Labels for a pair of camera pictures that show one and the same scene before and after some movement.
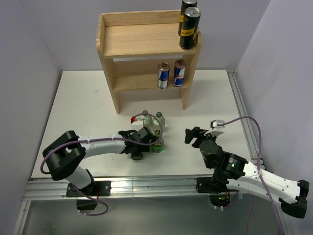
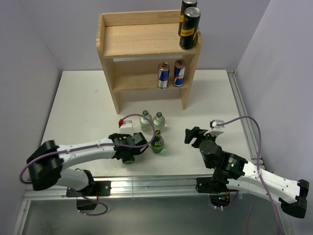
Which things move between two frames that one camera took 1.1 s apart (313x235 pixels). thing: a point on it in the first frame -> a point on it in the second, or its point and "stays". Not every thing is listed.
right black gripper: x=196 y=132 stays
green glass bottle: x=137 y=156 -> x=128 y=160
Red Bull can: x=179 y=69 stays
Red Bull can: x=163 y=75 stays
